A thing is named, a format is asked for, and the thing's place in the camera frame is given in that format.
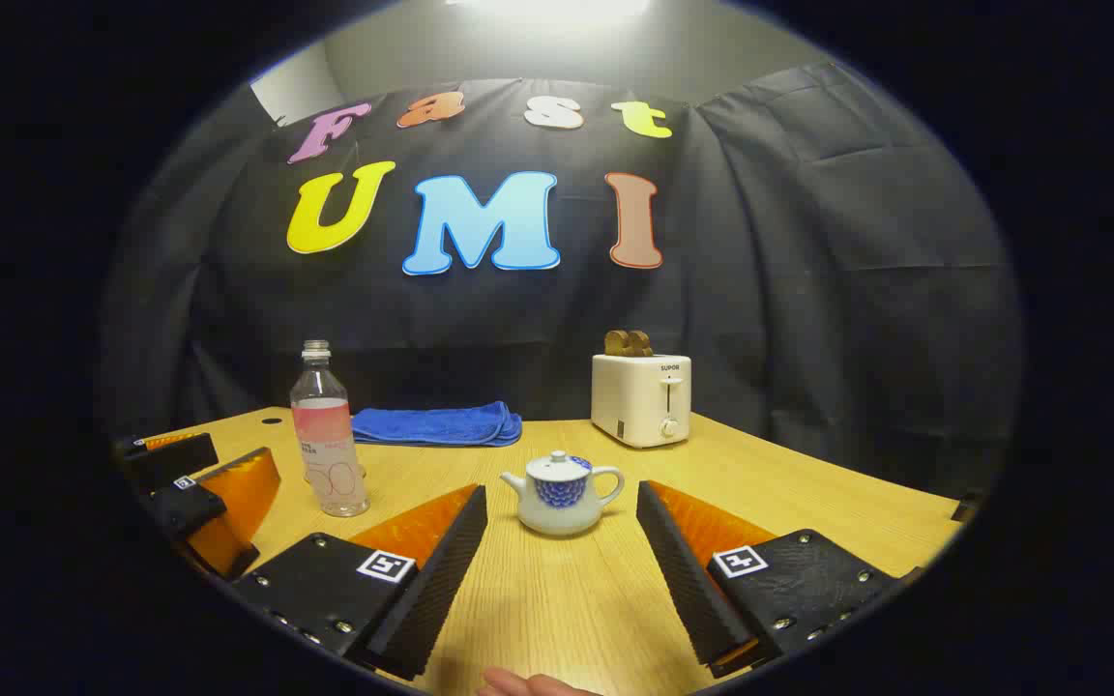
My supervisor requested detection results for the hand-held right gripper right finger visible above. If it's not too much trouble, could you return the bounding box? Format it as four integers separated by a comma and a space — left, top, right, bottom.
636, 480, 916, 680

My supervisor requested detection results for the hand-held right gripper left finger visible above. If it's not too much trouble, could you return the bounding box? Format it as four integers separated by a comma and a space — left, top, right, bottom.
228, 483, 488, 682

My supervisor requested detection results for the clear water bottle pink label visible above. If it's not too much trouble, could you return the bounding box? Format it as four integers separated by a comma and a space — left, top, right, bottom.
290, 340, 370, 518

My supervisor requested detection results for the white blue-patterned teacup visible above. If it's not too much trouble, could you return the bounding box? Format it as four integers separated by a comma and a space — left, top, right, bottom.
501, 467, 626, 537

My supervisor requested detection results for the blue folded towel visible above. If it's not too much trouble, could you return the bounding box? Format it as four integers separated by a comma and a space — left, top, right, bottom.
352, 401, 523, 448

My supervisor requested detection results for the white toaster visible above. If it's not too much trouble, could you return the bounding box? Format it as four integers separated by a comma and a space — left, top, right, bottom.
591, 353, 693, 449

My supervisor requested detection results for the black backdrop cloth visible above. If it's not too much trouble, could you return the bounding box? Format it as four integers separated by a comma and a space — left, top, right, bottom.
101, 63, 1022, 499

